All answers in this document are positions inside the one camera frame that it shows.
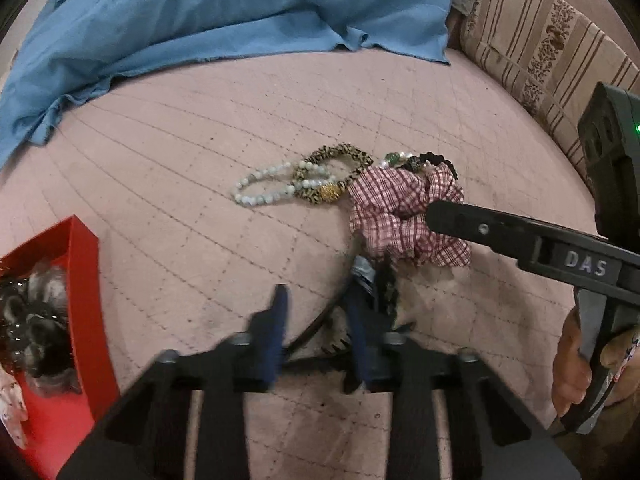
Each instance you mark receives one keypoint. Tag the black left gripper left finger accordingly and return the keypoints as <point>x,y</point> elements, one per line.
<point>184,416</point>

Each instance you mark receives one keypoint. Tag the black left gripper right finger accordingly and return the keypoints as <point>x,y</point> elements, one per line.
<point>451,416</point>

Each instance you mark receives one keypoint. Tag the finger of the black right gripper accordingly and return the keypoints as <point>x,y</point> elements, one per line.
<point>538,247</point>

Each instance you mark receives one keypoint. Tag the black hair claw clip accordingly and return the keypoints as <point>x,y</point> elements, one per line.
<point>345,319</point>

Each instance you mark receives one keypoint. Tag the grey black organza scrunchie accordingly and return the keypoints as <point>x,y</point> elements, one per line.
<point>35,330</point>

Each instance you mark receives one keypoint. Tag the red plaid scrunchie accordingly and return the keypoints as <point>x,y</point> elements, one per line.
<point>389,207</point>

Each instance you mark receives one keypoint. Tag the white cherry print scrunchie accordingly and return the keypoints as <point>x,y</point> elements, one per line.
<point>13,408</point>

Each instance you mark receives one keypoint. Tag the right hand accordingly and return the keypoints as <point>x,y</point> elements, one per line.
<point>572,374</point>

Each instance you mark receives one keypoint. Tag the striped beige pillow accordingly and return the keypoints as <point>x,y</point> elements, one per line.
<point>549,57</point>

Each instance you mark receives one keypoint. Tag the red cardboard tray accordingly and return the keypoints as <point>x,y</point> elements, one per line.
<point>56,425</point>

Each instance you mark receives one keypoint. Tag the pink quilted mattress cover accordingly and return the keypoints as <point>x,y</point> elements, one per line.
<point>150,167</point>

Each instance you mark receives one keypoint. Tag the blue cloth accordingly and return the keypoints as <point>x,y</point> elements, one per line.
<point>77,48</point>

